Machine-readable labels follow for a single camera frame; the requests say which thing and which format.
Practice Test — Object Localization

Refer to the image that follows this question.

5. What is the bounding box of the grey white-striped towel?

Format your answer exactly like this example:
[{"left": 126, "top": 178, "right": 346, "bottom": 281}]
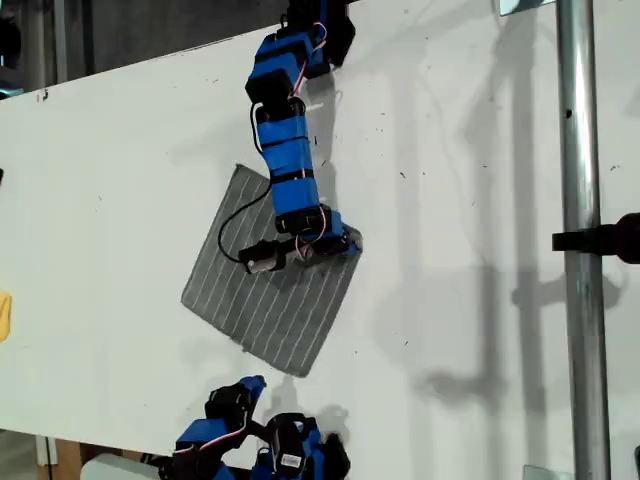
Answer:
[{"left": 179, "top": 162, "right": 365, "bottom": 379}]

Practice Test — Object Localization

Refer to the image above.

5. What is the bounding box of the white box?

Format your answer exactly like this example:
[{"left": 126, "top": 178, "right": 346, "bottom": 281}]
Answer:
[{"left": 79, "top": 452, "right": 174, "bottom": 480}]

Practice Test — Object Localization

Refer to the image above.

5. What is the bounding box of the yellow object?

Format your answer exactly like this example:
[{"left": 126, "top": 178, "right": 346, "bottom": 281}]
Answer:
[{"left": 0, "top": 291, "right": 13, "bottom": 343}]

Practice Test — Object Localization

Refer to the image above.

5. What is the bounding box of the black clamp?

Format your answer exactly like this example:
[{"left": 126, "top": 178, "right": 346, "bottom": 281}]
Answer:
[{"left": 551, "top": 212, "right": 640, "bottom": 265}]

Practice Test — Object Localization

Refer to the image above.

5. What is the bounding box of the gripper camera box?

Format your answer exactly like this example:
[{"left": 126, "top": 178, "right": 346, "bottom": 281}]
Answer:
[
  {"left": 267, "top": 412, "right": 317, "bottom": 472},
  {"left": 238, "top": 239, "right": 287, "bottom": 275}
]

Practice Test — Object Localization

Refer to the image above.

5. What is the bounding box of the camera black cable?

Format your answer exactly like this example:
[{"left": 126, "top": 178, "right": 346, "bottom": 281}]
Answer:
[{"left": 217, "top": 102, "right": 274, "bottom": 264}]

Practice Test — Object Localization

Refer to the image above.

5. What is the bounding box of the wooden table frame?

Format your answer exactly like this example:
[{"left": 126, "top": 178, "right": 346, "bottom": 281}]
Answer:
[{"left": 34, "top": 434, "right": 86, "bottom": 480}]

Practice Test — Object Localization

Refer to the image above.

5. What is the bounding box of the steel post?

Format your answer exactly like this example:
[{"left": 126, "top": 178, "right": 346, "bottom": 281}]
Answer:
[{"left": 555, "top": 0, "right": 612, "bottom": 480}]

